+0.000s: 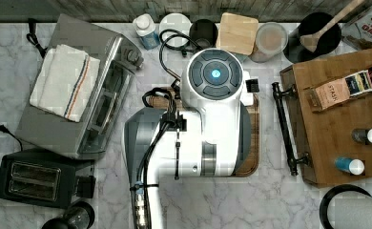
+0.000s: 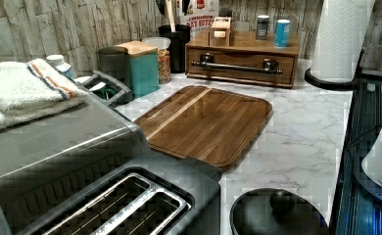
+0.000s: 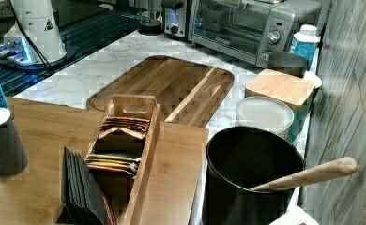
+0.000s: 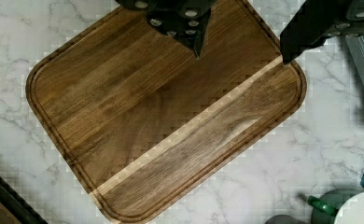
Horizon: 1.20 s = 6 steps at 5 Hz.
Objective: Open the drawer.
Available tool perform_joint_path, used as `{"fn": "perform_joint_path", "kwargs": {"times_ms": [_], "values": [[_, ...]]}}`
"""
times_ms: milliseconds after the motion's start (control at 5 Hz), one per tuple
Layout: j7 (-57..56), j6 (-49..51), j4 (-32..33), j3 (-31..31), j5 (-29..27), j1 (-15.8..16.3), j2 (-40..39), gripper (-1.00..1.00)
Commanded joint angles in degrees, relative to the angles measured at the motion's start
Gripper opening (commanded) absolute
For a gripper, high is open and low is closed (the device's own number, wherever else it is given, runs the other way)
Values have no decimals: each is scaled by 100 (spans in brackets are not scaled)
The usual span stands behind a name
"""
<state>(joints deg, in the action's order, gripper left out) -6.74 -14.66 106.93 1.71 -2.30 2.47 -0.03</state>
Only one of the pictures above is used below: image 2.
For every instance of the wooden tea bag caddy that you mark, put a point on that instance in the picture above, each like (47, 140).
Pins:
(220, 31)

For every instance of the black metal drawer handle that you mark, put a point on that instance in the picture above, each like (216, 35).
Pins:
(207, 61)

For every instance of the grey metal cup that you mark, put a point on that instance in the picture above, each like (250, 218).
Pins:
(112, 62)

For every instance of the cereal box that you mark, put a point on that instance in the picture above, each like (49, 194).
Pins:
(197, 14)

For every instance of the glass jar with cereal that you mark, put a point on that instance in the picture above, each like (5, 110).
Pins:
(162, 43)

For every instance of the folded white towel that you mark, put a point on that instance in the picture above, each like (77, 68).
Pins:
(34, 90)

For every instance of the black utensil holder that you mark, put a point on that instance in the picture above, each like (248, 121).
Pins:
(178, 39)

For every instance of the blue salt shaker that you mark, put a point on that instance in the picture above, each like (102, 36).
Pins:
(282, 33)

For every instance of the white plastic bottle blue label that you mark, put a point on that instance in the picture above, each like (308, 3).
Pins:
(58, 62)

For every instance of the grey pepper shaker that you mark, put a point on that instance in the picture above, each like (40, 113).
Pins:
(262, 27)

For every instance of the grey dish rack tray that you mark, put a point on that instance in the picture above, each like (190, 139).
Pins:
(106, 88)

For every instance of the silver toaster oven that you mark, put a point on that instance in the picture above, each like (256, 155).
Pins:
(45, 161)

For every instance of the silver two-slot toaster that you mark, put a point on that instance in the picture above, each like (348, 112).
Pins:
(152, 195)

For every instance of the black pot lid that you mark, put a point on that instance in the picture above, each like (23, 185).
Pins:
(270, 211)

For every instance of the black paper towel holder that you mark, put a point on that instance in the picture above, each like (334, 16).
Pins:
(336, 86)

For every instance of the white paper towel roll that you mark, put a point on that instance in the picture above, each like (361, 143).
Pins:
(341, 31)

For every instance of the wooden cutting board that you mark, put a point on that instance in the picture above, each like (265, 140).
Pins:
(211, 125)

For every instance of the wooden utensil handle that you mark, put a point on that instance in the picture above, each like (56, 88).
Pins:
(170, 15)

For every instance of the wooden drawer box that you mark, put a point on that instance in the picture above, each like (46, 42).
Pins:
(244, 50)

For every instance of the teal canister with wooden lid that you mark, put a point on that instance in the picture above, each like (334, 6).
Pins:
(143, 67)

